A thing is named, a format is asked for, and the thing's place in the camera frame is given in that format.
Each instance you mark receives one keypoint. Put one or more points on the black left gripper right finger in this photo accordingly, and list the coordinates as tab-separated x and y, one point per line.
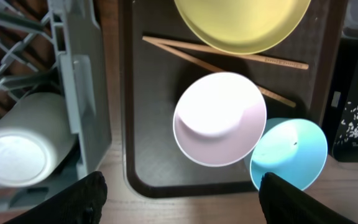
283	203

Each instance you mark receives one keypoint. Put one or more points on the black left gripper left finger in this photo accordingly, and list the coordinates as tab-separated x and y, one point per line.
80	203

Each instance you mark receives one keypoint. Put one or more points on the light blue bowl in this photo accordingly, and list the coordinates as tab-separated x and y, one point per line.
294	149

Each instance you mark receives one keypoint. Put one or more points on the small white green cup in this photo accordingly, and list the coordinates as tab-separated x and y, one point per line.
35	137

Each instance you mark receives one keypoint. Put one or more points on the pink white bowl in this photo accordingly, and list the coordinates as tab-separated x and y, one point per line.
219	119

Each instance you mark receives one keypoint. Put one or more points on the black waste tray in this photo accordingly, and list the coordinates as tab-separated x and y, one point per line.
344	72

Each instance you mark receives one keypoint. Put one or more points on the grey plastic dish rack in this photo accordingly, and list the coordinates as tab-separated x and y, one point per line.
52	73

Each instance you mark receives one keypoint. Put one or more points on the lower wooden chopstick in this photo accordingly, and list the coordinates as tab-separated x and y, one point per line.
215	69

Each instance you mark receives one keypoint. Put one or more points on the wooden chopstick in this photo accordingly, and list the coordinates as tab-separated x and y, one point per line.
215	69
208	49

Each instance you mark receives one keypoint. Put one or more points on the yellow round plate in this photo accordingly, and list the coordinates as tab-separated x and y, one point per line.
242	27

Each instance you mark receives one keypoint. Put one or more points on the upper wooden chopstick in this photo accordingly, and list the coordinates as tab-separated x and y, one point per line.
208	49

